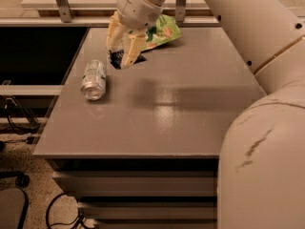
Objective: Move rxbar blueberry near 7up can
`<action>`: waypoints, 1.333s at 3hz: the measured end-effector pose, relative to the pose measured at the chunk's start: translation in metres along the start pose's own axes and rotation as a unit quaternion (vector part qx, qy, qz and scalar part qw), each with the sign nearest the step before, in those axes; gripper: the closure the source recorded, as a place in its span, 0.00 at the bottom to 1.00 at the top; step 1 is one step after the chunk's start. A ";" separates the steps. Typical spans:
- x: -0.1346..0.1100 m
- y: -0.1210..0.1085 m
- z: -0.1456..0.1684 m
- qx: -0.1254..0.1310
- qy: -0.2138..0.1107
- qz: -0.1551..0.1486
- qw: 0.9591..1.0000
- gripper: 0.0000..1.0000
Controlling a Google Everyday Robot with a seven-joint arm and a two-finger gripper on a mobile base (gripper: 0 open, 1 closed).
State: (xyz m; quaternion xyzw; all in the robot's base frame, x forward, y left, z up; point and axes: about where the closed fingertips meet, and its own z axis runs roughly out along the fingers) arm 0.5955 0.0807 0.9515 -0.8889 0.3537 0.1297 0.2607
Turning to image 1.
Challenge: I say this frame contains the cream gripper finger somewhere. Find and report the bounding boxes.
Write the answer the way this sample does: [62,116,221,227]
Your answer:
[106,11,128,52]
[120,29,147,69]

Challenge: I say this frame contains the middle metal bracket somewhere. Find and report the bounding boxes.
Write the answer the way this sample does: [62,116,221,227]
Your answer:
[175,0,187,22]

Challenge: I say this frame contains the black floor cable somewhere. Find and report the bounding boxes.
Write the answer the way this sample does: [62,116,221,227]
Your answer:
[45,193,96,229]

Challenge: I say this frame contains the left metal bracket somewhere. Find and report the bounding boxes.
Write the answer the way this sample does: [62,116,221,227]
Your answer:
[55,0,73,23]

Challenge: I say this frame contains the silver green 7up can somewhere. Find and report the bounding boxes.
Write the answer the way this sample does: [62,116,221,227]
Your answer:
[81,60,107,100]

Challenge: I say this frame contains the blue rxbar blueberry bar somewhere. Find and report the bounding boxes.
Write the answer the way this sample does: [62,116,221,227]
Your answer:
[109,50,124,70]

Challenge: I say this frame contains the top grey drawer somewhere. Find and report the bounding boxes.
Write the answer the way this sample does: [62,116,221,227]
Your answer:
[52,171,216,198]

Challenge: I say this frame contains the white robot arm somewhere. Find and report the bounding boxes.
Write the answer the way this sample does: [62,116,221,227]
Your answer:
[204,0,305,229]

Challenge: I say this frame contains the grey drawer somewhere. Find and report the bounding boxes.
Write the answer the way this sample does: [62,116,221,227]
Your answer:
[79,202,217,220]
[52,171,216,198]

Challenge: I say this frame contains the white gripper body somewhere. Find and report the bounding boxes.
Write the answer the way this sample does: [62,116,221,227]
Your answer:
[116,0,162,30]

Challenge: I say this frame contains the metal bracket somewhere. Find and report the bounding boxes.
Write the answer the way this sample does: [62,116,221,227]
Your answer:
[55,0,73,23]
[175,0,187,22]

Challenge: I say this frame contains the black cables at left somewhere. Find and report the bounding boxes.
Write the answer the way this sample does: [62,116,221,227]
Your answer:
[0,95,42,145]

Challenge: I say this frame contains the black office chair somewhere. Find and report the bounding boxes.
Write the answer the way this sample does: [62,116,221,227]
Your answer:
[0,171,30,229]

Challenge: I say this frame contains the green chip bag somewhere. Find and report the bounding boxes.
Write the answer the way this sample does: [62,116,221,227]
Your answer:
[143,14,182,52]

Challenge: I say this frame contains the grey drawer cabinet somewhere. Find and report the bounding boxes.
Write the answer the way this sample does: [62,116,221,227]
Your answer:
[34,28,263,229]

